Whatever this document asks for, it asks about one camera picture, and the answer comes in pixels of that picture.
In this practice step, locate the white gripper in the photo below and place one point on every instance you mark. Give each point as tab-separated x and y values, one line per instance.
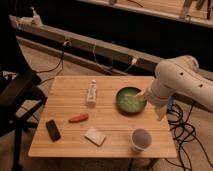
154	100

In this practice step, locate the white sponge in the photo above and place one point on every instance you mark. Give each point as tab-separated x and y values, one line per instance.
95	136

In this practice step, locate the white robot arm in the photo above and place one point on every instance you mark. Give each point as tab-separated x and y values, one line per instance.
173	75

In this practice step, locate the green ceramic bowl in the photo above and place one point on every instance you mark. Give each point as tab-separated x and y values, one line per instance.
126	101

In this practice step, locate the white paper cup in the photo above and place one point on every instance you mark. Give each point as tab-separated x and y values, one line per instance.
140	139

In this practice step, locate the white tube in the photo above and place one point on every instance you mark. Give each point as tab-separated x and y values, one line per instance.
91	94

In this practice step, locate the wooden table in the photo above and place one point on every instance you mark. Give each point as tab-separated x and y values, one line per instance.
67	99

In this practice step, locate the orange carrot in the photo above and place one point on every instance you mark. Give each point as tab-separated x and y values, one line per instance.
78	118

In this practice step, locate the black phone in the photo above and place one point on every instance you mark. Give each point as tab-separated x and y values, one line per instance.
53	130

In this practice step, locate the black chair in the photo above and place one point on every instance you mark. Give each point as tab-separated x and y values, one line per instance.
20	95

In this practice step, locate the grey metal rail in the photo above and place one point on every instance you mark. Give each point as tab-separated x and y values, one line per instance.
148	39

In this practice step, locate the white bottle on rail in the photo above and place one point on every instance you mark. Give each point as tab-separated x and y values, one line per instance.
36	18

